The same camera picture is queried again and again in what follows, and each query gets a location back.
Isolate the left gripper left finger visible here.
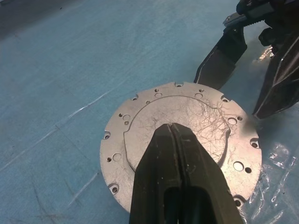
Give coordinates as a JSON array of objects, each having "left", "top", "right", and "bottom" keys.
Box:
[{"left": 129, "top": 123, "right": 185, "bottom": 224}]

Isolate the round silver motor lid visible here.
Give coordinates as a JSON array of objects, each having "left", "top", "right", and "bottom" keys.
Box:
[{"left": 100, "top": 81, "right": 263, "bottom": 214}]

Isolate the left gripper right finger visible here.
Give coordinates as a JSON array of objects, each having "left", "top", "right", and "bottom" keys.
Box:
[{"left": 172, "top": 123, "right": 245, "bottom": 224}]

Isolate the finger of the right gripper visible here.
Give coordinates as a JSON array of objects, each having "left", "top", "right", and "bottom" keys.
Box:
[
  {"left": 193, "top": 26, "right": 248, "bottom": 91},
  {"left": 252, "top": 34, "right": 299, "bottom": 121}
]

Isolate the blue plastic table cover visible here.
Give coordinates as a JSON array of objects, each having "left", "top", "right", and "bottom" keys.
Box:
[{"left": 0, "top": 0, "right": 299, "bottom": 224}]

